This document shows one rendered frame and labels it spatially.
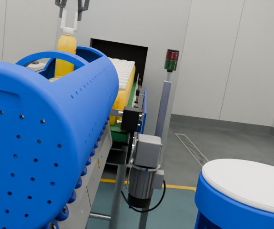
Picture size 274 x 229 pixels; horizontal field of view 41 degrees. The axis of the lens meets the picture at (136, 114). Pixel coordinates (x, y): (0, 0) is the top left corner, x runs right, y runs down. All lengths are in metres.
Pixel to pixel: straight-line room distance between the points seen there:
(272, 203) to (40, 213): 0.43
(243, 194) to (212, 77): 5.20
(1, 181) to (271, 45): 5.85
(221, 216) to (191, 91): 5.12
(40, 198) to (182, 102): 5.32
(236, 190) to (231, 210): 0.04
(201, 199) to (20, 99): 0.45
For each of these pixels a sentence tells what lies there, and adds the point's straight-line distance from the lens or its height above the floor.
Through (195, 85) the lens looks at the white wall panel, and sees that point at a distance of 5.85.
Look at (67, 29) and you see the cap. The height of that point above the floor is 1.29.
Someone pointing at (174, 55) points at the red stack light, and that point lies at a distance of 1.82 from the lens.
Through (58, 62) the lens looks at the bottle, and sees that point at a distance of 1.30.
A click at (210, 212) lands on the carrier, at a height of 0.98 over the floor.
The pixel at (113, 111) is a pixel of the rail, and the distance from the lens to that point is 1.58.
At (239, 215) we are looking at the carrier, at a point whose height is 1.00.
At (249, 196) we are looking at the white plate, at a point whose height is 1.04.
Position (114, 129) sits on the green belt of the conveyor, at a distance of 1.58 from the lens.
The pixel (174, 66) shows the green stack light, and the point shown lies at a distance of 1.83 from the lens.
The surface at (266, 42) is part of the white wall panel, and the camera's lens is 6.21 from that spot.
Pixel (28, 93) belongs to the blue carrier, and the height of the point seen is 1.20.
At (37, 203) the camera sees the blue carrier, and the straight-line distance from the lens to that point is 0.60.
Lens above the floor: 1.31
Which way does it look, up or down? 12 degrees down
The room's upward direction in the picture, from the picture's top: 9 degrees clockwise
